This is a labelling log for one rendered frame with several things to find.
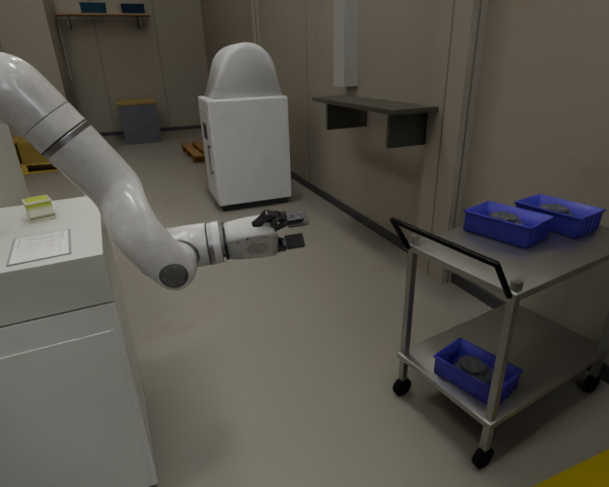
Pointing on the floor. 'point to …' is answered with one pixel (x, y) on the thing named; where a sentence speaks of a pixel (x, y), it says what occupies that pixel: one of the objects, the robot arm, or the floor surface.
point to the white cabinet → (65, 401)
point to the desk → (139, 120)
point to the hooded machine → (246, 129)
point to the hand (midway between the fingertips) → (301, 229)
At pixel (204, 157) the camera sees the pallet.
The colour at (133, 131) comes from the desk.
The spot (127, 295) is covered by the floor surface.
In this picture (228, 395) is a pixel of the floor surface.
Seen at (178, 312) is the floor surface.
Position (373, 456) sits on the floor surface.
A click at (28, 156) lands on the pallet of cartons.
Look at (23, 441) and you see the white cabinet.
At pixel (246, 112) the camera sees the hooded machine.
